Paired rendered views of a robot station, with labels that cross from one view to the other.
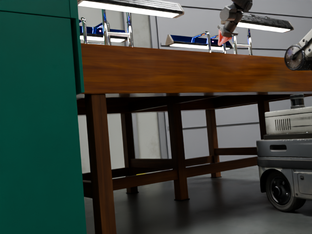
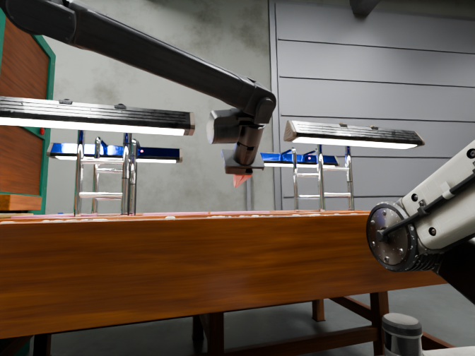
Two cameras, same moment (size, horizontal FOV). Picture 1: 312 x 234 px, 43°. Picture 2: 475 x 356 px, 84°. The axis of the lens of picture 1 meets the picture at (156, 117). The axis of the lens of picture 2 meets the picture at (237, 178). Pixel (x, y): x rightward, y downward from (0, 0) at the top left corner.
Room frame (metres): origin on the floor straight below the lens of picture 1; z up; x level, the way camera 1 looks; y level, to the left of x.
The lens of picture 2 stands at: (1.35, -0.61, 0.79)
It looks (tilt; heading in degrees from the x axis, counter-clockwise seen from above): 7 degrees up; 20
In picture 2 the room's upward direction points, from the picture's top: 1 degrees counter-clockwise
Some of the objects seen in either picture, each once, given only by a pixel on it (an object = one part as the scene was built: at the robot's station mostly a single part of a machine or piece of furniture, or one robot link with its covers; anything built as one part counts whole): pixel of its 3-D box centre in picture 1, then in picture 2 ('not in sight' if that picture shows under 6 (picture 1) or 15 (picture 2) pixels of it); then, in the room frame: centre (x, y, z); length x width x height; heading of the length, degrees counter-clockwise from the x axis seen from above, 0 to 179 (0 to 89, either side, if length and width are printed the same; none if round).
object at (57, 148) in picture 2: (83, 31); (120, 152); (2.39, 0.40, 1.08); 0.62 x 0.08 x 0.07; 126
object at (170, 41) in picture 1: (200, 42); (292, 159); (2.96, -0.39, 1.08); 0.62 x 0.08 x 0.07; 126
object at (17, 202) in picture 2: not in sight; (20, 203); (2.18, 0.79, 0.83); 0.30 x 0.06 x 0.07; 36
